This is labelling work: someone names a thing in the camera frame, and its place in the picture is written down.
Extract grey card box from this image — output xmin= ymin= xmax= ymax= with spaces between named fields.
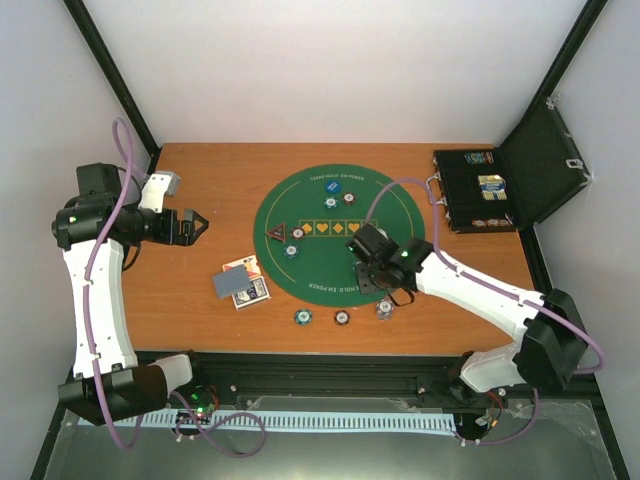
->
xmin=212 ymin=265 xmax=251 ymax=299

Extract red triangular dealer button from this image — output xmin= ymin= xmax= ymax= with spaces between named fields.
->
xmin=266 ymin=222 xmax=287 ymax=243

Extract teal poker chip stack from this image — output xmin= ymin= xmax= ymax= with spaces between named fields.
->
xmin=294 ymin=309 xmax=313 ymax=325

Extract black poker case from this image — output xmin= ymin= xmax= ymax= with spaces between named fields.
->
xmin=431 ymin=95 xmax=592 ymax=233

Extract red chips in case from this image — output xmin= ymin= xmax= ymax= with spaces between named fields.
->
xmin=472 ymin=218 xmax=513 ymax=228

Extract blue small blind button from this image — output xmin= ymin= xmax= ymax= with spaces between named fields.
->
xmin=324 ymin=180 xmax=342 ymax=194

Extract black aluminium frame rail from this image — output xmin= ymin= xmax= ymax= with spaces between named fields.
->
xmin=64 ymin=349 xmax=601 ymax=416

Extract blue playing card deck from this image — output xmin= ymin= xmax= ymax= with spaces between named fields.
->
xmin=232 ymin=277 xmax=271 ymax=310

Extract red poker chip stack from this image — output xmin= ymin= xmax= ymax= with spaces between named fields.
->
xmin=334 ymin=310 xmax=350 ymax=326

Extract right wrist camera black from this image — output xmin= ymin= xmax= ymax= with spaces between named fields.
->
xmin=346 ymin=223 xmax=399 ymax=267

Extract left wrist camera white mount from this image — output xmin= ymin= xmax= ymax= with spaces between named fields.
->
xmin=138 ymin=171 xmax=181 ymax=213

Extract card deck in case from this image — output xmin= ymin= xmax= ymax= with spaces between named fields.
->
xmin=478 ymin=174 xmax=507 ymax=201

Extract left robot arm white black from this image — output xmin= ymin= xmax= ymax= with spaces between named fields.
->
xmin=52 ymin=163 xmax=209 ymax=426

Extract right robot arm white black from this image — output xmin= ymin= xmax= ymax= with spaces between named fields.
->
xmin=347 ymin=238 xmax=587 ymax=395

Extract teal chips in case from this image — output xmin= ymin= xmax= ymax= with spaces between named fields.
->
xmin=464 ymin=151 xmax=494 ymax=165

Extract round green poker mat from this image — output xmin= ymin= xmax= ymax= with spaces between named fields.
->
xmin=253 ymin=163 xmax=427 ymax=307

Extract white poker chip stack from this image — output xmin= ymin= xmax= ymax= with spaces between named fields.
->
xmin=375 ymin=299 xmax=394 ymax=321

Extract light blue cable duct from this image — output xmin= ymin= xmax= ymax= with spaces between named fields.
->
xmin=78 ymin=405 xmax=457 ymax=434

